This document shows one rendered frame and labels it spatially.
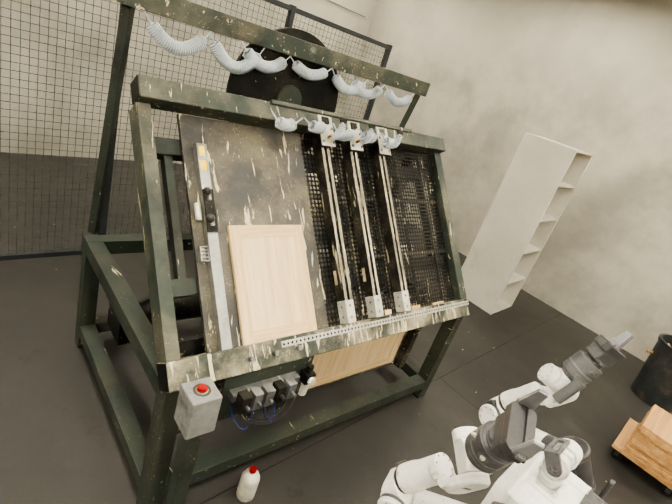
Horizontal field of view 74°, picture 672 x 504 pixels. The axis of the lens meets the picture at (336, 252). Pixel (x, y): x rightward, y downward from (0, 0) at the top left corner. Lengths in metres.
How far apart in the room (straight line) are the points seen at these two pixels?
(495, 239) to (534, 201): 0.61
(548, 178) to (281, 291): 3.71
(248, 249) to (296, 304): 0.38
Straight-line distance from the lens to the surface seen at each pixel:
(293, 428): 2.84
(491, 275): 5.61
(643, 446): 4.38
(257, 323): 2.17
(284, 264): 2.29
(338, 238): 2.50
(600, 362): 1.59
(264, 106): 2.41
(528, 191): 5.39
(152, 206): 2.01
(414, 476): 1.21
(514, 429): 0.98
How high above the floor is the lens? 2.19
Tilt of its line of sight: 23 degrees down
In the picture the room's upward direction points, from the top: 19 degrees clockwise
